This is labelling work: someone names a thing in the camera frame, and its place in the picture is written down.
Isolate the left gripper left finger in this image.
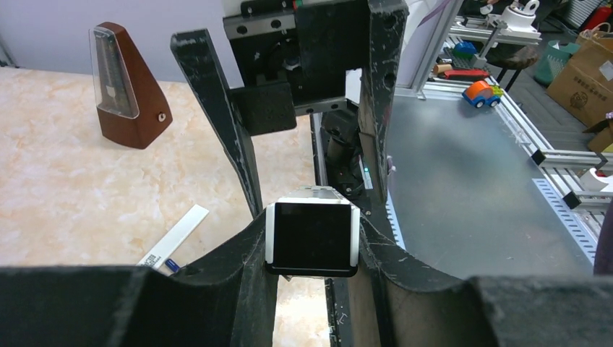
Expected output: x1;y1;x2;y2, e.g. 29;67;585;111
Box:
1;214;278;346

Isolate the blue battery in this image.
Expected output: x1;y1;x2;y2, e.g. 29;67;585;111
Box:
164;258;181;273

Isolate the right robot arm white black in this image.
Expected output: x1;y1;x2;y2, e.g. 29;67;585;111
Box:
170;1;409;215

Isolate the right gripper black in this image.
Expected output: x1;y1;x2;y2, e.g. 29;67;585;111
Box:
170;1;408;218

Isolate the white remote battery cover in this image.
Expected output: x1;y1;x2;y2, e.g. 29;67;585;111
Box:
136;204;210;275

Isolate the orange toy car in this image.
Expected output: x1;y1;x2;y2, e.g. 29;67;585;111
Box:
462;80;505;108

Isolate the cardboard box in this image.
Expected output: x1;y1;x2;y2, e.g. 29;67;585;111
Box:
547;33;612;127

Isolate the brown wooden metronome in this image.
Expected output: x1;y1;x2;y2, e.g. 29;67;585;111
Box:
90;22;173;150

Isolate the green plastic basket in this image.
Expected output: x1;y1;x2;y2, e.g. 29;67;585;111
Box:
533;40;580;86

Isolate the white black remote control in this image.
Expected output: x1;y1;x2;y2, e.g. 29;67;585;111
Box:
265;186;361;278

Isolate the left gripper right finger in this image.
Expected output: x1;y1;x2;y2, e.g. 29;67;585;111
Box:
348;219;612;346

